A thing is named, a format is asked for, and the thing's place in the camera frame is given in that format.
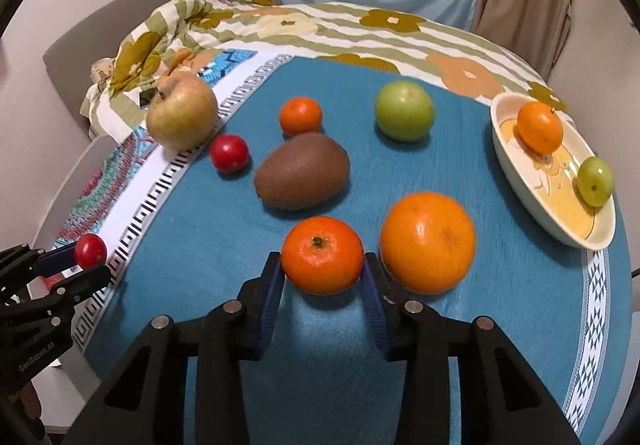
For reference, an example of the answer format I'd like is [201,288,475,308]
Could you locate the red cherry tomato front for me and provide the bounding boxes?
[74,234,107,269]

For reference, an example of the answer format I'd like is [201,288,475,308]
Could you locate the red cherry tomato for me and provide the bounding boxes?
[74,234,107,269]
[209,134,250,174]

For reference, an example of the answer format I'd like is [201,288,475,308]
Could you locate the large orange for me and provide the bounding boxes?
[380,191,476,295]

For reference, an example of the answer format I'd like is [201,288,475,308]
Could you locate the yellow red apple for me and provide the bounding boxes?
[145,71,218,151]

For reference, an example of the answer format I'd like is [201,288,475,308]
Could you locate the red cherry tomato back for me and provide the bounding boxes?
[209,134,250,174]

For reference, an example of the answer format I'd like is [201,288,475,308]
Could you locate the small tangerine front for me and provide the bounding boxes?
[281,216,364,297]

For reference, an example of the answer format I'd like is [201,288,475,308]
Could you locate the small tangerine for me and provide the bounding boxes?
[281,216,364,297]
[279,97,323,137]

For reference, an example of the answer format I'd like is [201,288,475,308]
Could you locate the large green apple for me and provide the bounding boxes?
[577,156,615,208]

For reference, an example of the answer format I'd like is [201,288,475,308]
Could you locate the brown kiwi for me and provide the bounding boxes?
[254,133,350,211]

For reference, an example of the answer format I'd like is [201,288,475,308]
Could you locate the medium orange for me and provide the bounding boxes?
[516,101,564,156]

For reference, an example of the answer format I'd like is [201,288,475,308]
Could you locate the small tangerine back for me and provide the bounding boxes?
[279,97,323,137]

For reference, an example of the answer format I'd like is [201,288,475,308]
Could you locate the small green apple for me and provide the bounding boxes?
[374,80,435,142]

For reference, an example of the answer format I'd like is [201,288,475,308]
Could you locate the person left hand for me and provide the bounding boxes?
[9,382,46,443]

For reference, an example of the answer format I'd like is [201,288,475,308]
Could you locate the grey headboard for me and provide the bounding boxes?
[42,0,171,131]

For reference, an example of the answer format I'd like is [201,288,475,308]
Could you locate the cream ceramic bowl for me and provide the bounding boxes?
[490,92,616,252]

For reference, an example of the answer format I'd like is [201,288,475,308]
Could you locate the blue patterned tablecloth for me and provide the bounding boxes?
[86,58,632,444]

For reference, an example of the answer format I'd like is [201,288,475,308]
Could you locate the floral striped bed blanket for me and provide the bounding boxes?
[79,0,567,142]

